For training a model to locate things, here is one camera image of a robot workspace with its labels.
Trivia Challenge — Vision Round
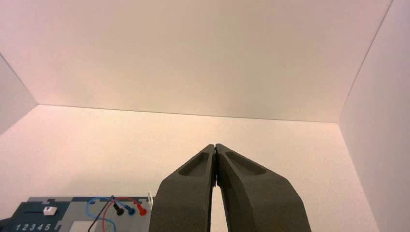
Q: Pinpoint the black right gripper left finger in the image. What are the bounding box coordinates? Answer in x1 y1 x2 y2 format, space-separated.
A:
148 144 217 232

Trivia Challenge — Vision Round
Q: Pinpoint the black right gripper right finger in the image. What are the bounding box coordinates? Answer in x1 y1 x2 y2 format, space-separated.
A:
216 143 312 232

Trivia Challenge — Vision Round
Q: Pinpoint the black wire with plug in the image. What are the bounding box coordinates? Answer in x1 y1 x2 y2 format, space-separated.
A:
87 195 125 232

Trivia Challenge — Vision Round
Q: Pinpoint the grey display panel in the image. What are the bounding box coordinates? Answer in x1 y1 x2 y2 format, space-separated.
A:
68 220 117 232

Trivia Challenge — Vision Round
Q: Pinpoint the blue grey task box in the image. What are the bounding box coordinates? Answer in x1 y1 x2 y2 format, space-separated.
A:
0 196 154 232

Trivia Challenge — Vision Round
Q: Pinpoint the red wire with plug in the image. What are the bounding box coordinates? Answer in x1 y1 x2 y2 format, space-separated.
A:
102 197 148 232

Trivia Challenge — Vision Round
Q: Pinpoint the blue wire with plug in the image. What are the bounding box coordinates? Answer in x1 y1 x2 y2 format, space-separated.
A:
85 196 135 232

